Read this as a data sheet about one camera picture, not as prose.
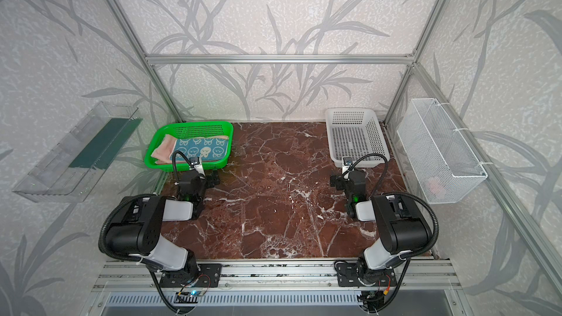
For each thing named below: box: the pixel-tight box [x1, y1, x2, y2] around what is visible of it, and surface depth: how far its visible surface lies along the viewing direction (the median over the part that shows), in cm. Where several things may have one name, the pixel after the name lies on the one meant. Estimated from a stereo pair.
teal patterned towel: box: [169, 138, 230, 162], surface depth 106 cm
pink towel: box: [150, 133, 187, 165], surface depth 101 cm
